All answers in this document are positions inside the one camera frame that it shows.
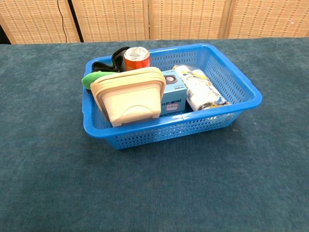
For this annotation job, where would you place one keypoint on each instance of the blue perforated plastic basket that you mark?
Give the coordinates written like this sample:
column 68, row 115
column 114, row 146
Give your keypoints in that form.
column 173, row 130

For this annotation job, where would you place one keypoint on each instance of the white packaged bag roll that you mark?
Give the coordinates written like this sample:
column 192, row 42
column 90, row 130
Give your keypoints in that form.
column 200, row 91

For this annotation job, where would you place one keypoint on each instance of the beige lidded lunch box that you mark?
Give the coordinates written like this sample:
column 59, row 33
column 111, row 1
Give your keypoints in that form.
column 130, row 101

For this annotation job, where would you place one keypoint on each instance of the grey and green microfiber cloth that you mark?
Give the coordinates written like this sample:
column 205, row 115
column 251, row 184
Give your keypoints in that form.
column 93, row 79

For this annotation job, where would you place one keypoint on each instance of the black tripod stand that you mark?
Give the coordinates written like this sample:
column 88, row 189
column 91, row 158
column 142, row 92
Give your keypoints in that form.
column 75, row 21

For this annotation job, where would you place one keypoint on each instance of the red soda can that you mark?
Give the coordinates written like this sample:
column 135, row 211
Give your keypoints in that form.
column 137, row 61

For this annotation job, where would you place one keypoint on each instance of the teal table carpet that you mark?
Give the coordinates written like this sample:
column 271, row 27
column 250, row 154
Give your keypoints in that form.
column 154, row 188

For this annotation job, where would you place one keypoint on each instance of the light blue speaker box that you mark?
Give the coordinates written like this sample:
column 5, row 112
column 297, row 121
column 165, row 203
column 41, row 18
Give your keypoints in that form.
column 172, row 97

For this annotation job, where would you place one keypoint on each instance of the bamboo folding screen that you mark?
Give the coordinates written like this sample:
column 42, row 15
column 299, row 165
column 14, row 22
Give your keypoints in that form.
column 188, row 19

